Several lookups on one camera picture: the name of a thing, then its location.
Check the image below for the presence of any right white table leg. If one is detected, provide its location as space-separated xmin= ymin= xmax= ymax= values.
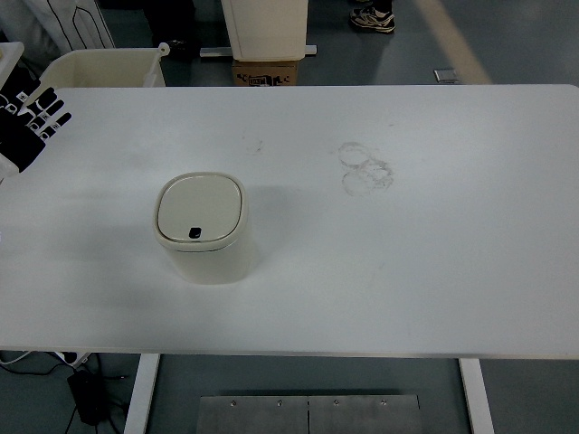
xmin=459 ymin=358 xmax=495 ymax=434

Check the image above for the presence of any cream lidded trash can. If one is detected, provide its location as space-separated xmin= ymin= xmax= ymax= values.
xmin=153 ymin=172 xmax=253 ymax=285

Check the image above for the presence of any left white table leg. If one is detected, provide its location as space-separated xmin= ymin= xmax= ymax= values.
xmin=123 ymin=354 xmax=161 ymax=434

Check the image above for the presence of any brown cardboard box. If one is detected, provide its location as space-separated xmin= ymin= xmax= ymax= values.
xmin=232 ymin=61 xmax=299 ymax=87

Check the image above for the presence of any grey metal floor bar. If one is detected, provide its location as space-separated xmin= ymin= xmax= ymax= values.
xmin=199 ymin=44 xmax=318 ymax=58

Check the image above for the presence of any white table leg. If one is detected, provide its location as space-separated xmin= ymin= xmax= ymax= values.
xmin=459 ymin=358 xmax=495 ymax=434
xmin=123 ymin=354 xmax=161 ymax=434

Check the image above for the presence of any black power adapter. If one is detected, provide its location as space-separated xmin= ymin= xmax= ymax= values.
xmin=67 ymin=371 xmax=109 ymax=427

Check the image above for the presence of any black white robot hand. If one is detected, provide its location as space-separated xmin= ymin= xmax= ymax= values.
xmin=1 ymin=82 xmax=71 ymax=180

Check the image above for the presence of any white black panel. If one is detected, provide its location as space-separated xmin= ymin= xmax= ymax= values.
xmin=1 ymin=0 xmax=115 ymax=55

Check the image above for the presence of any cream plastic bin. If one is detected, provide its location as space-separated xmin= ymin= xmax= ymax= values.
xmin=40 ymin=42 xmax=170 ymax=90

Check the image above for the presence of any metal floor plate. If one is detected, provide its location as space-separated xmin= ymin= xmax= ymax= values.
xmin=196 ymin=395 xmax=423 ymax=433

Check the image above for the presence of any white sneaker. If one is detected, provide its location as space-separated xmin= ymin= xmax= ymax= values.
xmin=349 ymin=5 xmax=395 ymax=34

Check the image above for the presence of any grey floor outlet plate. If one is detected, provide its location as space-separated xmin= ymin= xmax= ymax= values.
xmin=433 ymin=69 xmax=460 ymax=84

